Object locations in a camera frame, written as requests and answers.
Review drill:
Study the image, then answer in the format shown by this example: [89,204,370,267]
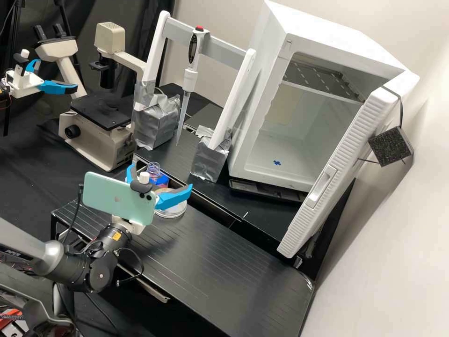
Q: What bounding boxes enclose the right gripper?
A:
[111,163,193,235]

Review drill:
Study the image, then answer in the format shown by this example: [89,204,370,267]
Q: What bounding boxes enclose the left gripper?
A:
[5,59,79,99]

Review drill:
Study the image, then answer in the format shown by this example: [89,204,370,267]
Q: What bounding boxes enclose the petri dish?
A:
[153,196,188,219]

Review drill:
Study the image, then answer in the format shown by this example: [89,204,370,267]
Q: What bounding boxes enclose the black platform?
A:
[134,130,355,281]
[154,82,226,131]
[50,196,315,337]

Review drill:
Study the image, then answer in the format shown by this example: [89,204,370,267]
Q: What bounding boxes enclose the cream microscope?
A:
[33,21,147,173]

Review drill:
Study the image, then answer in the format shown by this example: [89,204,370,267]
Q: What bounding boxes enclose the white pipette stand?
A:
[131,10,259,183]

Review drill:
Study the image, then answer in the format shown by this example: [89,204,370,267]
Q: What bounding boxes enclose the pipette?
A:
[175,26,211,147]

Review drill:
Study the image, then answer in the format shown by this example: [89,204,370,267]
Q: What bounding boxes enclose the incubator door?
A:
[276,71,422,259]

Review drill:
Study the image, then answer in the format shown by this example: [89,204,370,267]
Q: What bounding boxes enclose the white incubator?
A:
[225,0,420,194]

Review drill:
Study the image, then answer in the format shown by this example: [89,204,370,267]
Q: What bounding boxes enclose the right wrist camera phone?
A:
[82,171,158,226]

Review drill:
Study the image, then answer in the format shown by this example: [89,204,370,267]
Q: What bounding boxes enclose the black cable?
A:
[60,185,85,247]

